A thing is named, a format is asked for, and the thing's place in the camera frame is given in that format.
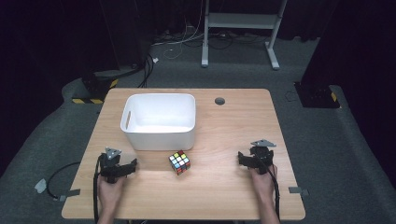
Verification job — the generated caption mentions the multicoloured puzzle cube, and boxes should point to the multicoloured puzzle cube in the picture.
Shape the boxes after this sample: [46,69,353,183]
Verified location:
[168,149,191,176]

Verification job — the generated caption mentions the white floor cable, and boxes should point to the white floor cable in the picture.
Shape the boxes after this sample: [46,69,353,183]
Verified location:
[150,0,206,61]

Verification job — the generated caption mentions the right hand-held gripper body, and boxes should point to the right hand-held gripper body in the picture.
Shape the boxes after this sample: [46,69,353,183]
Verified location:
[247,138,277,175]

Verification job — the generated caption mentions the grey tape strip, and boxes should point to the grey tape strip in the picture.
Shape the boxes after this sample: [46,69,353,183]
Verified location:
[288,186,310,197]
[58,188,81,203]

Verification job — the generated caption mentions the black floor cable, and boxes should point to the black floor cable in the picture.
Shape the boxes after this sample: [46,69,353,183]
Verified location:
[46,161,81,201]

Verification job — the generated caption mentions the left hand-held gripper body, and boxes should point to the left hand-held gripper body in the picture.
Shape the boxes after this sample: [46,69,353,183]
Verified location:
[98,147,126,184]

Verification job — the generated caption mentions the black base with yellow stripes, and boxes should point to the black base with yellow stripes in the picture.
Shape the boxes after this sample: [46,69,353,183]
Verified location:
[293,81,341,109]
[71,69,120,105]

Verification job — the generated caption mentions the person's left hand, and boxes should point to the person's left hand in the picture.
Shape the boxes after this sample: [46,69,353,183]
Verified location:
[96,175,127,210]

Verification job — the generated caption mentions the white plastic bin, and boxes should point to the white plastic bin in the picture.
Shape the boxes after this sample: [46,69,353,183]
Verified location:
[120,92,197,152]

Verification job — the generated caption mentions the person's right hand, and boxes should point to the person's right hand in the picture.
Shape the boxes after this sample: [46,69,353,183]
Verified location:
[247,163,279,201]

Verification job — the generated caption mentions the black cables under stand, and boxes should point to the black cables under stand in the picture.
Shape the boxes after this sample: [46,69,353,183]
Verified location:
[183,31,269,50]

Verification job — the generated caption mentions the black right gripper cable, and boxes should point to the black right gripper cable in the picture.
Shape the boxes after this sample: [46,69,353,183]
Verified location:
[255,154,282,222]

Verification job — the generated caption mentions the black cable bundle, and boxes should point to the black cable bundle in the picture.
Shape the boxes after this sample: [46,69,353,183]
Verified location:
[137,53,155,90]

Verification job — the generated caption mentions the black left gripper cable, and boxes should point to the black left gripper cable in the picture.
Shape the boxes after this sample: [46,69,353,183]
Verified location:
[92,154,104,224]

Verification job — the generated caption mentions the white plug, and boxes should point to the white plug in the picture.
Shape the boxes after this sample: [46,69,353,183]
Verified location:
[34,177,48,194]

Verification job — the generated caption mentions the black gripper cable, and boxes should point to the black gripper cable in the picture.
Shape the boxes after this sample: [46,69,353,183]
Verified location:
[92,154,104,224]
[255,154,282,222]

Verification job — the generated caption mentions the white metal stand frame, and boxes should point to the white metal stand frame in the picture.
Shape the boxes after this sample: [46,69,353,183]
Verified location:
[200,0,289,71]

